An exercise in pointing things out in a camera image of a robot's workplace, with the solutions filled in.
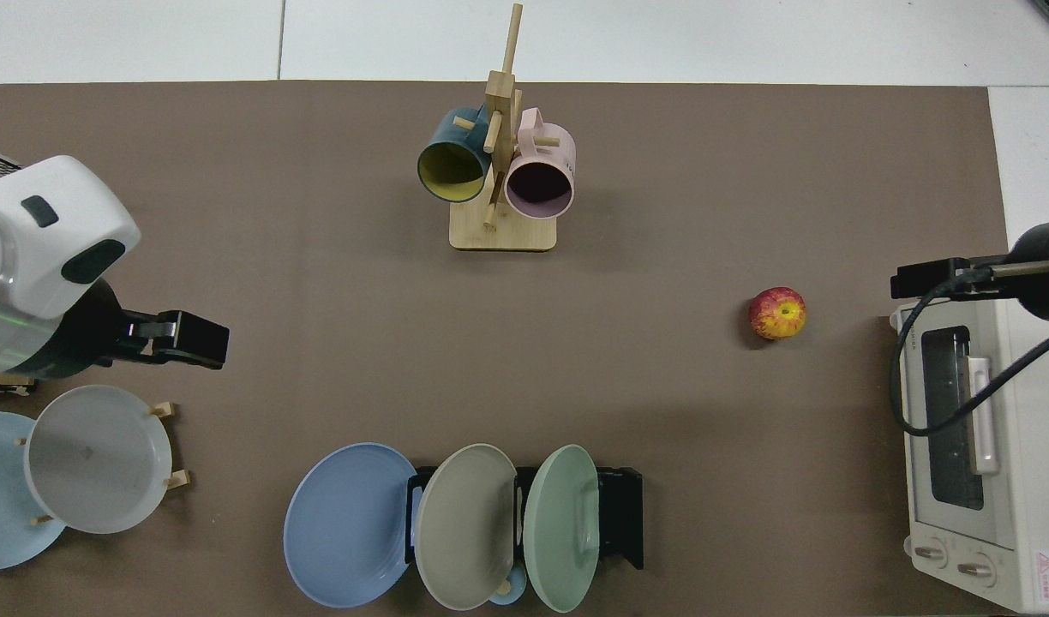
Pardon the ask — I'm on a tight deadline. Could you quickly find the red yellow apple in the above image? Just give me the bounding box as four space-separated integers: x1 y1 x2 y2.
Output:
748 287 807 341

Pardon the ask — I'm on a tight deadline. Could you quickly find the small wooden plate stand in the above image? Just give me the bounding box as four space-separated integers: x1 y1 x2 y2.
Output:
15 401 191 525

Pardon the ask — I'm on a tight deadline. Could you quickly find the white grey plate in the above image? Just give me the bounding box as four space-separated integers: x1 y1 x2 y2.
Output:
23 385 174 535

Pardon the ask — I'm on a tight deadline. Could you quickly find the light blue plate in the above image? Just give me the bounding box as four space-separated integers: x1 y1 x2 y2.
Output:
0 411 67 572

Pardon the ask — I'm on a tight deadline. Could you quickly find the grey beige plate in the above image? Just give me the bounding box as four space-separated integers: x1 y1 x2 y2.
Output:
413 443 519 611

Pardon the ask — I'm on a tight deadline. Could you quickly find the black dish rack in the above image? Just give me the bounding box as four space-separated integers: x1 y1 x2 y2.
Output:
405 465 644 571

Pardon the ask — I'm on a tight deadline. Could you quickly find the pale green plate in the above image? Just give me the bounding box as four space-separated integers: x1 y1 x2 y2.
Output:
523 444 601 614

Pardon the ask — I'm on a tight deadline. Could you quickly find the brown table cloth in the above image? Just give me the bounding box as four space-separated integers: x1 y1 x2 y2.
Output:
0 81 1010 617

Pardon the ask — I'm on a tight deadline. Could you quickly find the pale toaster oven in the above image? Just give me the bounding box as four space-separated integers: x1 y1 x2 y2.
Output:
889 296 1049 614

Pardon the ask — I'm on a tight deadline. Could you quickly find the teal mug yellow inside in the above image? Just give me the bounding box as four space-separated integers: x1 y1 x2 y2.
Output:
417 106 494 204

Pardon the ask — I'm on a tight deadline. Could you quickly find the wooden cup stand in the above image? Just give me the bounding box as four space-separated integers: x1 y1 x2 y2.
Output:
449 3 558 253

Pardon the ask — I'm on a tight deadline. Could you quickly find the pink mug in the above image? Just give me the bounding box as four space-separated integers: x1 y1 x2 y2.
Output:
504 107 577 219

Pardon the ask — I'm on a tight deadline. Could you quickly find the small blue round thing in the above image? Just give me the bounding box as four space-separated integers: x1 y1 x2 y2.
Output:
489 566 528 607

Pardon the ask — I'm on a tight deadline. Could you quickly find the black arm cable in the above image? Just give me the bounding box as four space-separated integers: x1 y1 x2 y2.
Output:
889 267 1049 438

